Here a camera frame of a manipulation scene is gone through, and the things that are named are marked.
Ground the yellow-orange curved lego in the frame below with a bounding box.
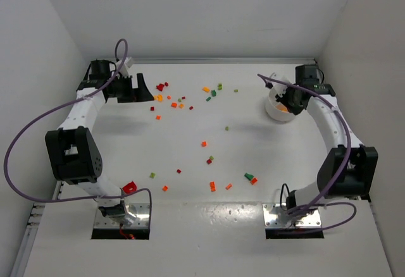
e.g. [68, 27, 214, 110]
[154, 94, 163, 102]

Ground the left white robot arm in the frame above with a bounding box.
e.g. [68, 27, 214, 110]
[45, 58, 154, 226]

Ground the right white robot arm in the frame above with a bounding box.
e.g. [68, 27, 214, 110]
[262, 65, 378, 216]

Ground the white divided bowl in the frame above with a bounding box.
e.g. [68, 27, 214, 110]
[265, 85, 296, 123]

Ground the red lego cluster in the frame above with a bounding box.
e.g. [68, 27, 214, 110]
[156, 82, 169, 92]

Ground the dark green wedge lego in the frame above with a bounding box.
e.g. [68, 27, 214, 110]
[244, 173, 254, 181]

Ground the red arch lego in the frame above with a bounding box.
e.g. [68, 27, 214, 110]
[122, 182, 137, 195]

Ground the orange double lego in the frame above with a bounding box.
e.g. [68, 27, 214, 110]
[209, 182, 216, 192]

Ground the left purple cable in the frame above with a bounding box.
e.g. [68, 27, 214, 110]
[3, 38, 153, 218]

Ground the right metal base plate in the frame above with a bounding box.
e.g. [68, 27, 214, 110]
[262, 203, 322, 230]

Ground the metal base plate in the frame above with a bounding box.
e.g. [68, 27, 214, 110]
[262, 203, 322, 230]
[94, 203, 150, 230]

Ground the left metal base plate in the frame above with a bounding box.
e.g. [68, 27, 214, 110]
[94, 203, 150, 230]

